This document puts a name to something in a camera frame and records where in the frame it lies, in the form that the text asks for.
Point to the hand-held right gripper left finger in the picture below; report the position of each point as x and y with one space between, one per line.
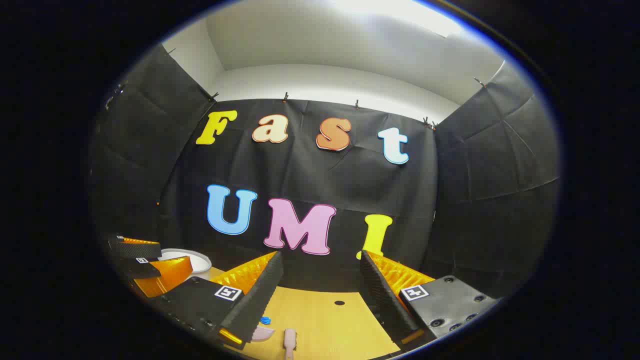
260 300

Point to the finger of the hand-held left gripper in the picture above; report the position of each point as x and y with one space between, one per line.
142 270
135 248

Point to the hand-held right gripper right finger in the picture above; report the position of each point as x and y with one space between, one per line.
382 300

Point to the pale pink dustpan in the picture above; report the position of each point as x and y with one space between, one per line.
262 334

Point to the pale pink small broom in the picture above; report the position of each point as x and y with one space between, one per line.
290 342

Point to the white ribbed garbage bin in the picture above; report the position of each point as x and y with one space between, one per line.
197 262

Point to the wooden desktop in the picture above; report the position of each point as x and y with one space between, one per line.
325 325

